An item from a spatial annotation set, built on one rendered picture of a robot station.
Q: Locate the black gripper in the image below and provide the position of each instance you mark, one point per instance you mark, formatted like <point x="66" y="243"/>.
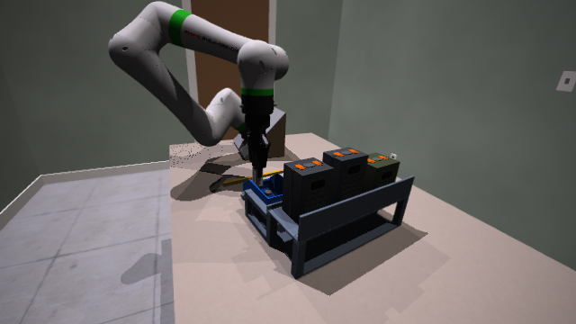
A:
<point x="259" y="153"/>

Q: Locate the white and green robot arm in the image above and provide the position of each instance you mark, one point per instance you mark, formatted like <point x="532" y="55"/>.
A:
<point x="135" y="49"/>

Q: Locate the olive green tool case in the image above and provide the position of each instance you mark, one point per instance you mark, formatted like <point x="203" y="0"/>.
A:
<point x="380" y="171"/>

